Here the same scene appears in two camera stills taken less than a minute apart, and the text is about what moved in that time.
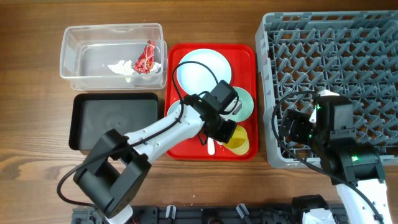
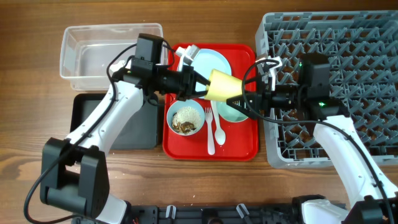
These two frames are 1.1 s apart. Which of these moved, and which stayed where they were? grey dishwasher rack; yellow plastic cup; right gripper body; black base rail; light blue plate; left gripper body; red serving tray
Moved: yellow plastic cup; right gripper body; left gripper body
Stayed: light blue plate; grey dishwasher rack; black base rail; red serving tray
